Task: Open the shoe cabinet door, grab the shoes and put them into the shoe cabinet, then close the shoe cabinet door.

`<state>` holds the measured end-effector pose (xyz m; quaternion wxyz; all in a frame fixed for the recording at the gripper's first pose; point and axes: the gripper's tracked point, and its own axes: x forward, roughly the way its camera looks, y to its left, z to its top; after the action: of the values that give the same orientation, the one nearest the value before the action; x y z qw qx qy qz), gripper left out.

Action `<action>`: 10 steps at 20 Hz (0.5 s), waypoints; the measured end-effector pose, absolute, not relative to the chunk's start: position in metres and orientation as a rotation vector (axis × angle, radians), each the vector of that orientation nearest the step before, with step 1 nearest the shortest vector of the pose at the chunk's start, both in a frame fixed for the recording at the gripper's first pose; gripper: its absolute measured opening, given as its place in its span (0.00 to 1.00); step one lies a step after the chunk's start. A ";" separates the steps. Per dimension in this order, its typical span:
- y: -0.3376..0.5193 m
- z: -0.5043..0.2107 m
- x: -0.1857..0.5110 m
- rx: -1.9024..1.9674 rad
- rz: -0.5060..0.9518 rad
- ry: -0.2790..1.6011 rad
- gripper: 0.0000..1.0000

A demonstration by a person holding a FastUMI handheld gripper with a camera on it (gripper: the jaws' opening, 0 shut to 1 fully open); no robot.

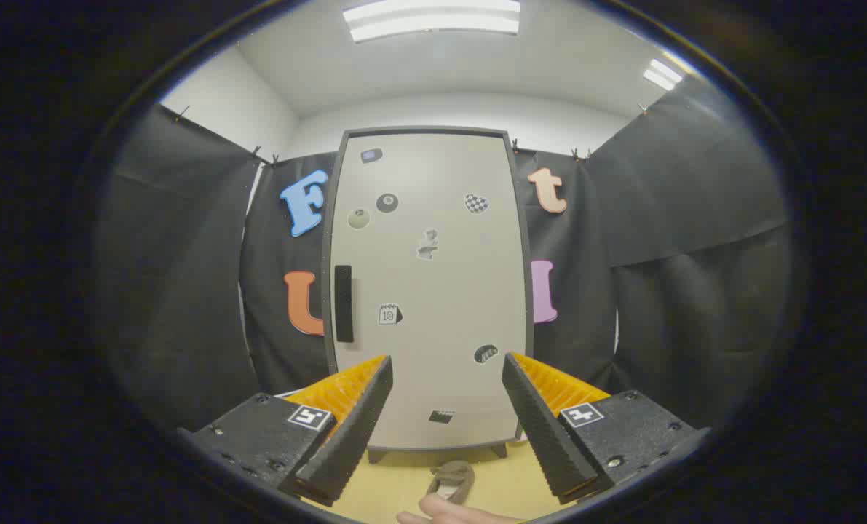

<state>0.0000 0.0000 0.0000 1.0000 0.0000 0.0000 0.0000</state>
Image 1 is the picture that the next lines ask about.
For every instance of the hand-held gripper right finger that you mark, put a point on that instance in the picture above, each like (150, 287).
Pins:
(539, 429)

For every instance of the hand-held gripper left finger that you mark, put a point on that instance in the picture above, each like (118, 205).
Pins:
(357, 429)

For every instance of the brown fuzzy shoe with bow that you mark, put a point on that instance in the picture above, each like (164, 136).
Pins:
(453, 477)

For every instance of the grey shoe cabinet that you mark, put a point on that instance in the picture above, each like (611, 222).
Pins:
(529, 276)

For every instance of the black backdrop cloth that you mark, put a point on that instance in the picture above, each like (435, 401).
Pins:
(185, 291)

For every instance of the small ceiling light panel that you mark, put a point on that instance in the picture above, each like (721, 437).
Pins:
(662, 74)

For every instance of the large ceiling light panel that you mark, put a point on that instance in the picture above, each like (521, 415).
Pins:
(433, 22)

